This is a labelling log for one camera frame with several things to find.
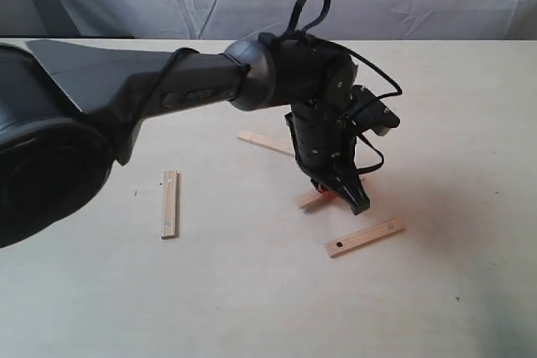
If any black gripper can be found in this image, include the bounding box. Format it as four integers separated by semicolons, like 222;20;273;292
285;103;370;215

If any plain wooden stick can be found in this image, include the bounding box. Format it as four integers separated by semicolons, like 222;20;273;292
295;187;351;211
237;131;295;157

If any wooden stick with holes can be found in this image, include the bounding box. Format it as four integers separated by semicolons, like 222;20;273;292
160;170;180;240
324;218;406;259

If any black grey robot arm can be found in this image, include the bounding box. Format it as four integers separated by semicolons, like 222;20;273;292
1;34;370;246

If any plain wooden stick top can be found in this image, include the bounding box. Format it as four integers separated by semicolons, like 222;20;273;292
237;131;295;157

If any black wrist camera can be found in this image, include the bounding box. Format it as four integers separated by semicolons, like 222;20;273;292
345;85;400;137

